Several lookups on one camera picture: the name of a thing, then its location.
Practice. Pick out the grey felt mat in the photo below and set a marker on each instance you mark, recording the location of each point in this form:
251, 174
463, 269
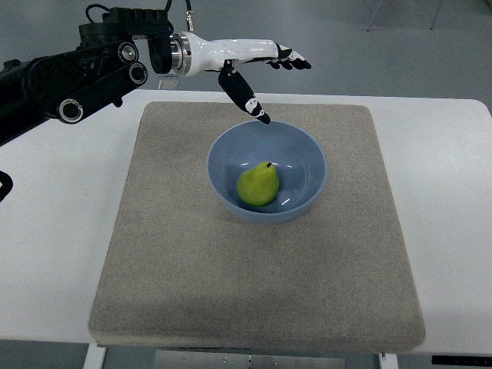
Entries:
182, 271

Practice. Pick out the green pear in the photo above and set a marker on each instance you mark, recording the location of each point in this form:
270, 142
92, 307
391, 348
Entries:
258, 186

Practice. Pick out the blue bowl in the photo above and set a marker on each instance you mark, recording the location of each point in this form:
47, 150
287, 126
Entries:
299, 161

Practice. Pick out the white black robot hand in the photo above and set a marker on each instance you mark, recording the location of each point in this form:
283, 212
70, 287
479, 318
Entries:
191, 55

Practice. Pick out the grey table base plate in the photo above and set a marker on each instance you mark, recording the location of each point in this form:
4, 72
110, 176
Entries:
190, 359

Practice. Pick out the silver floor plate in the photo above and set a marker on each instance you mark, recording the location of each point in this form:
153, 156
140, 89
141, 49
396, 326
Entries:
168, 82

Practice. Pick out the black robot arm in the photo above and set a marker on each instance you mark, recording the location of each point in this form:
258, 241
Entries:
71, 86

